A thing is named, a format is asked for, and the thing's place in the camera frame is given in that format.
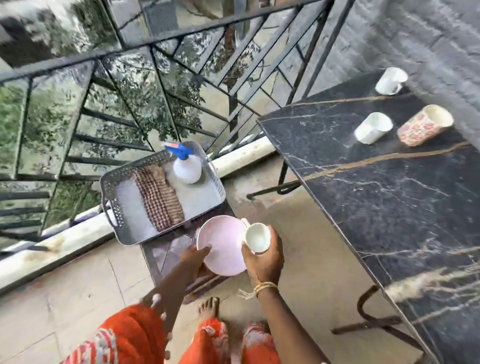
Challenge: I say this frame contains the white spray bottle blue nozzle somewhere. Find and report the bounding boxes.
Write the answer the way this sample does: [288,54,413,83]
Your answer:
[163,142,203,185]

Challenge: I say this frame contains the brown checked cloth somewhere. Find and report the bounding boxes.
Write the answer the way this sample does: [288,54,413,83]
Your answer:
[134,164,185,232]

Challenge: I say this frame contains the floral patterned cup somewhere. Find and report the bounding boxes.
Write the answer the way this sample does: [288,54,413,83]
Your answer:
[397,104,455,147]

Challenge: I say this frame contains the person's right forearm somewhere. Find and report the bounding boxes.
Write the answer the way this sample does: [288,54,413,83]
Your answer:
[258,285,331,364]

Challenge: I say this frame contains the person's left forearm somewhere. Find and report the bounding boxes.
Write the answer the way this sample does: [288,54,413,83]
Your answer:
[148,268,205,336]

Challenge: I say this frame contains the small white cup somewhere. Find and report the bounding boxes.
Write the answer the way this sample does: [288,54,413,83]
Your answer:
[241,218,272,254]

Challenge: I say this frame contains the person's left hand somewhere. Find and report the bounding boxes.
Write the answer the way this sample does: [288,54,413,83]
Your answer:
[179,244,212,279]

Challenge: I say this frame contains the orange patterned garment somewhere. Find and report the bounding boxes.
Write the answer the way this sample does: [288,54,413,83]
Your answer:
[60,302,282,364]

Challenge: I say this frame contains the black metal railing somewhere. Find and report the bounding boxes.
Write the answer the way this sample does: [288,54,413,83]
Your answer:
[0,0,357,252]

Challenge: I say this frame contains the pink round plate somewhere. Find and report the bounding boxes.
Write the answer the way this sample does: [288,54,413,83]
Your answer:
[196,215,249,277]

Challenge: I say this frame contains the green trees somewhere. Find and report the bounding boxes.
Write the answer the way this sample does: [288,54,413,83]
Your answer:
[0,0,263,241]

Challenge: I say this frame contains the person's right hand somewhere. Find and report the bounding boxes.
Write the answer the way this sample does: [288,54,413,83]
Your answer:
[241,225,285,288]

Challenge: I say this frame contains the person's left foot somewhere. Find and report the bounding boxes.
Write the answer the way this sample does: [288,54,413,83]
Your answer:
[198,297,221,324]

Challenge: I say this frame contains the small dark side table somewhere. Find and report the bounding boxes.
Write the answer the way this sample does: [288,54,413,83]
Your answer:
[140,202,241,305]

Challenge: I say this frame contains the perforated metal tray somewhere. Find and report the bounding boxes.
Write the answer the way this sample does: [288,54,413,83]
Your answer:
[100,141,226,246]

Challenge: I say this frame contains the yellow thread wristband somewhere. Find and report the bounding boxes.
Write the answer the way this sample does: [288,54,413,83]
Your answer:
[237,281,279,301]

